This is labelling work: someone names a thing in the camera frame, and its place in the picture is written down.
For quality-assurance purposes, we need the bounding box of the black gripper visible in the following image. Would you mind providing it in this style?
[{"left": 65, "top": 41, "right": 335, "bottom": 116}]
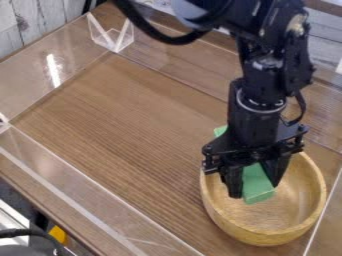
[{"left": 201, "top": 79, "right": 308, "bottom": 199}]

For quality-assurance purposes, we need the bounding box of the green rectangular block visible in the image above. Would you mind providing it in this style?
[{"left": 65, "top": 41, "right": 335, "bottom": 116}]
[{"left": 212, "top": 124, "right": 277, "bottom": 205}]

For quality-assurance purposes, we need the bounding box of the brown wooden bowl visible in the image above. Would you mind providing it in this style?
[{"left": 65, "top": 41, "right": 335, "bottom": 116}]
[{"left": 199, "top": 152, "right": 327, "bottom": 247}]

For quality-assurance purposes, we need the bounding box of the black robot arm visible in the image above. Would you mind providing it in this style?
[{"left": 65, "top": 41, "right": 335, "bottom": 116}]
[{"left": 171, "top": 0, "right": 315, "bottom": 199}]

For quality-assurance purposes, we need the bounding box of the yellow and grey device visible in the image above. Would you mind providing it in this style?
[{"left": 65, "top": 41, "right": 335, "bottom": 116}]
[{"left": 48, "top": 225, "right": 84, "bottom": 256}]

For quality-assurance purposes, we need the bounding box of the clear acrylic barrier wall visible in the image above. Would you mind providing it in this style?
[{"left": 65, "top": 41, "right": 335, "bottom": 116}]
[{"left": 0, "top": 113, "right": 203, "bottom": 256}]

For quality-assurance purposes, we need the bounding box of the black cable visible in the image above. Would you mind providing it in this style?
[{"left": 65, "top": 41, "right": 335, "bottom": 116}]
[{"left": 112, "top": 0, "right": 224, "bottom": 46}]

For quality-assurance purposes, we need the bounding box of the clear acrylic corner bracket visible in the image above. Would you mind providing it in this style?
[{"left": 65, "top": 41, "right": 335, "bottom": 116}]
[{"left": 85, "top": 13, "right": 134, "bottom": 53}]

